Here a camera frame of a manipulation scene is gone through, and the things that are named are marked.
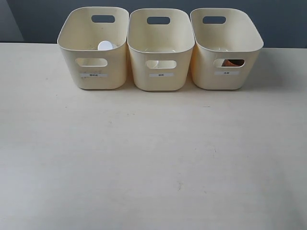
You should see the white paper cup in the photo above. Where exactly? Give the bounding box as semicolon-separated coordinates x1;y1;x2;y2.
146;60;159;69

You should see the clear plastic bottle white cap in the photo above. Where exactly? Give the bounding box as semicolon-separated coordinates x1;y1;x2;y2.
97;40;117;51

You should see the brown wooden cup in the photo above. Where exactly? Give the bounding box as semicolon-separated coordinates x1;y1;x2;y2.
222;59;245;67

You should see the middle cream plastic bin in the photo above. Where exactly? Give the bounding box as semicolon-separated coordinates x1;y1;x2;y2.
127;8;195;91

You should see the cream plastic bin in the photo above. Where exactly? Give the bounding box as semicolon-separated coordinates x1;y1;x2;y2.
190;8;264;90
127;8;195;91
57;7;129;90

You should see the right cream plastic bin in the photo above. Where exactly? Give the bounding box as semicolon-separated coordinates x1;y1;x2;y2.
190;8;264;90

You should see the left cream plastic bin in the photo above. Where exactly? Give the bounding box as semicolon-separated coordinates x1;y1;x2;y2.
57;7;129;90

